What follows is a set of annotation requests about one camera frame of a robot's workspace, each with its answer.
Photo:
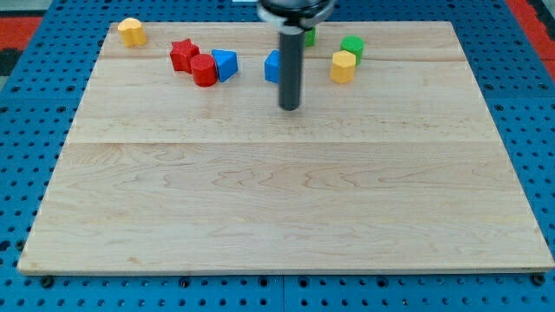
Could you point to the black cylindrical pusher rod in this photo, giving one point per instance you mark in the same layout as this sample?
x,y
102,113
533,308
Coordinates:
x,y
291,49

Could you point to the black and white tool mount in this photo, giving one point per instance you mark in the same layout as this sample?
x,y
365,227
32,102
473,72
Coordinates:
x,y
294,14

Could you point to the blue triangle block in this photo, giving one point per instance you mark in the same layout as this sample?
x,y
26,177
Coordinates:
x,y
226,63

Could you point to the green star block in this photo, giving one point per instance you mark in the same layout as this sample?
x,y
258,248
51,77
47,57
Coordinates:
x,y
310,37

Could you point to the red star block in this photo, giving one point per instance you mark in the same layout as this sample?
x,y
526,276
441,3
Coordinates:
x,y
182,53

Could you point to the blue cube block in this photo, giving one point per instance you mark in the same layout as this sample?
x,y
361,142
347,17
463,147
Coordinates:
x,y
271,66

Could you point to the yellow hexagon block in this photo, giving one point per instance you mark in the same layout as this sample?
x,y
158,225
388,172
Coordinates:
x,y
343,67

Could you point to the green cylinder block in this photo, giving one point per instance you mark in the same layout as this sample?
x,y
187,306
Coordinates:
x,y
355,45

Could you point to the red cylinder block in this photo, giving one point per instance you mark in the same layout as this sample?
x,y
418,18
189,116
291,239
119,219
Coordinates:
x,y
204,70

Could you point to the yellow heart block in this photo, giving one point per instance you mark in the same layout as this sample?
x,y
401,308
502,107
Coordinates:
x,y
132,32

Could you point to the light wooden board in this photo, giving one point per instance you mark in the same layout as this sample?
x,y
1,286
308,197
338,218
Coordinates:
x,y
400,171

